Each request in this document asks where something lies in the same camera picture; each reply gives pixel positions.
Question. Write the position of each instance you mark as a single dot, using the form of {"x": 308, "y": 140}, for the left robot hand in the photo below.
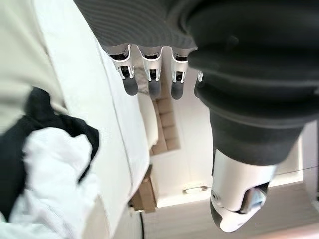
{"x": 239, "y": 74}

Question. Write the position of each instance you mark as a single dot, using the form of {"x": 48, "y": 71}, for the silver rectangular fixture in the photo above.
{"x": 195, "y": 188}

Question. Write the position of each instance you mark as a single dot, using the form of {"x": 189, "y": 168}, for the beige blanket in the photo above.
{"x": 22, "y": 44}

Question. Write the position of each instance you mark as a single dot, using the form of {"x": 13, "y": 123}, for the white garment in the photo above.
{"x": 57, "y": 179}

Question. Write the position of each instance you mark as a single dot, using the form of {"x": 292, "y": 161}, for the brown tufted headboard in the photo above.
{"x": 169, "y": 124}

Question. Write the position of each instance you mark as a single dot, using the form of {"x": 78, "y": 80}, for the black garment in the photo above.
{"x": 15, "y": 149}

